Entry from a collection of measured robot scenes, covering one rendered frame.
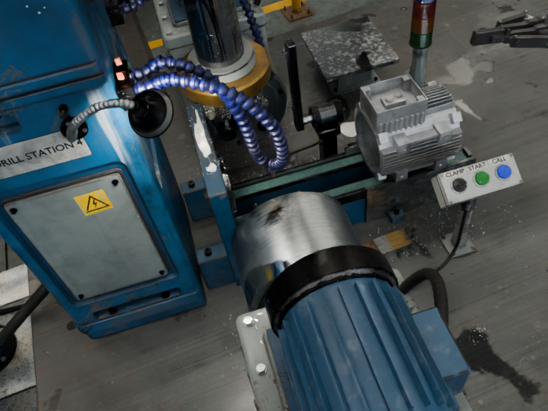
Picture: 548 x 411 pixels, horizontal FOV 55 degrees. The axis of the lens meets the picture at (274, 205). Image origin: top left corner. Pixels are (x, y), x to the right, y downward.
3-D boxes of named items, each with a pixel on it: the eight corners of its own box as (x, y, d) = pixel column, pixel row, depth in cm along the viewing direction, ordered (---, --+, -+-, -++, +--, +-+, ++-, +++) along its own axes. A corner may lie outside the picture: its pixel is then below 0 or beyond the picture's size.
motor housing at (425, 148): (381, 195, 130) (384, 138, 115) (352, 144, 142) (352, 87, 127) (457, 172, 131) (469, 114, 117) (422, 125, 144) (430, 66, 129)
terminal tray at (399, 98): (376, 139, 121) (377, 114, 115) (359, 110, 127) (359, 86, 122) (425, 124, 122) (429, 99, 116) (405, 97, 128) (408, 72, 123)
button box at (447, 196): (440, 209, 114) (449, 205, 109) (429, 178, 115) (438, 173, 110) (513, 187, 116) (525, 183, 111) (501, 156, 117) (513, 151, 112)
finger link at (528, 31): (542, 37, 118) (546, 41, 118) (499, 44, 116) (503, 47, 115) (550, 20, 115) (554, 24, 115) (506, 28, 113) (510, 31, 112)
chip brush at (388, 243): (340, 272, 131) (340, 271, 130) (331, 257, 134) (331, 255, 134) (413, 243, 134) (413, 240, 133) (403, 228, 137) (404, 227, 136)
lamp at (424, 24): (416, 37, 143) (417, 21, 140) (407, 25, 147) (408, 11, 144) (437, 31, 144) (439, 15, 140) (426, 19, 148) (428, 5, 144)
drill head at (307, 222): (280, 422, 99) (262, 369, 80) (236, 266, 122) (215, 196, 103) (406, 381, 101) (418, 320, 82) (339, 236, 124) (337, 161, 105)
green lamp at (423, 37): (414, 50, 147) (416, 37, 143) (405, 39, 150) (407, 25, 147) (435, 45, 147) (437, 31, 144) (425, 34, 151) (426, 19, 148)
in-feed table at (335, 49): (328, 108, 170) (326, 78, 161) (302, 62, 188) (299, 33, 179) (397, 89, 172) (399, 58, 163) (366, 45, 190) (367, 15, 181)
